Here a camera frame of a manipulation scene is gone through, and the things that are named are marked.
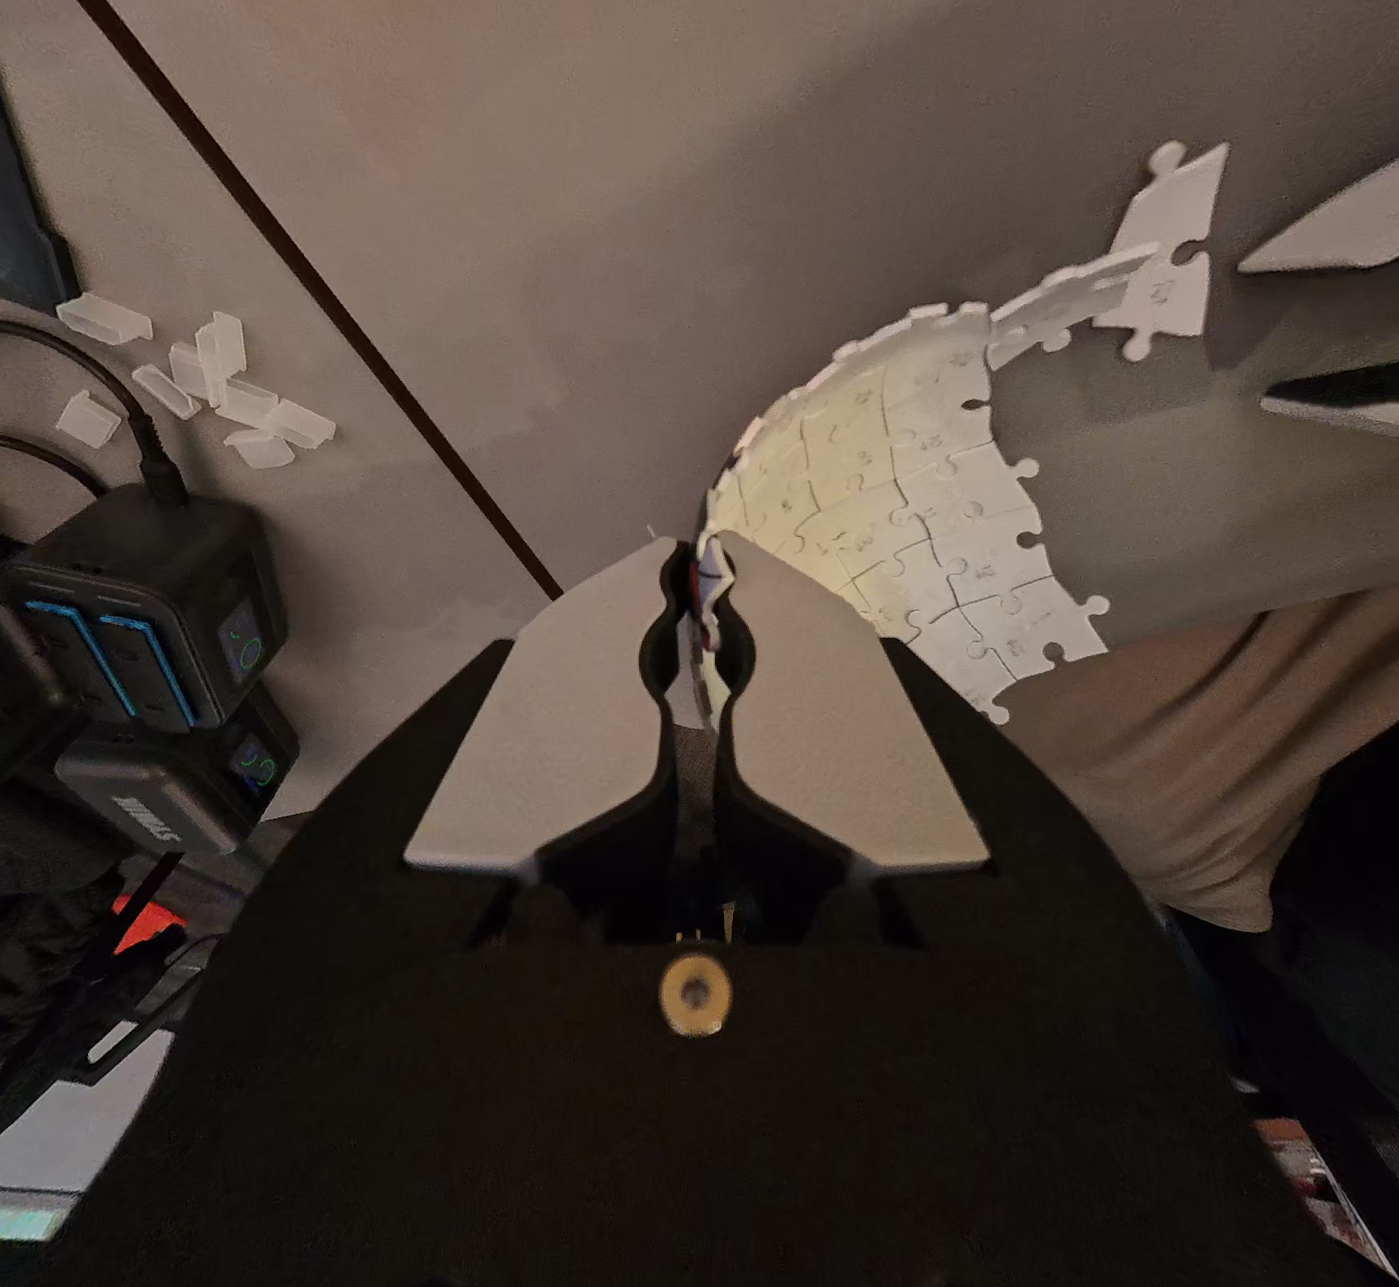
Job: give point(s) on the pile of clear plastic caps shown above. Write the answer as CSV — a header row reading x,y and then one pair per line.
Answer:
x,y
246,402

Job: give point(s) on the person's beige trousers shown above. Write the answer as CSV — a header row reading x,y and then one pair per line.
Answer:
x,y
1202,762

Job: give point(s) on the black charger blocks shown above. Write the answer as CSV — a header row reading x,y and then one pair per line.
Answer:
x,y
131,565

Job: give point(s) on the printed paper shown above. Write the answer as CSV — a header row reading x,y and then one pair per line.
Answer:
x,y
1312,1188

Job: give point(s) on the partly built puzzle ball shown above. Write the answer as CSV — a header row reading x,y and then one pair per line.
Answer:
x,y
907,522

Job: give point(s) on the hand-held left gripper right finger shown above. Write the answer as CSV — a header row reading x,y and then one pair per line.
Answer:
x,y
853,740

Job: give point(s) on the white curved puzzle piece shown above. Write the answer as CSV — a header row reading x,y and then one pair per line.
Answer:
x,y
1176,215

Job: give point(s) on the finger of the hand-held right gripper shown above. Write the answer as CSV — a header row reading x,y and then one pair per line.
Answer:
x,y
1345,231
1367,418

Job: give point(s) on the small black power station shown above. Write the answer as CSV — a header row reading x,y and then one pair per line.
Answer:
x,y
163,795

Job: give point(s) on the black flat object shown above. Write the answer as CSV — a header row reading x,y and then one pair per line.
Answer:
x,y
23,237

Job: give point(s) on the orange red object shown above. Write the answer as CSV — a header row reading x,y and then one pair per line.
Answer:
x,y
147,927

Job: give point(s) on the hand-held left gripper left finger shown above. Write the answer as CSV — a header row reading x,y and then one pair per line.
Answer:
x,y
547,740

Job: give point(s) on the person's black jacket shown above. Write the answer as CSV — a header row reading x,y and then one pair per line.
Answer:
x,y
1345,980

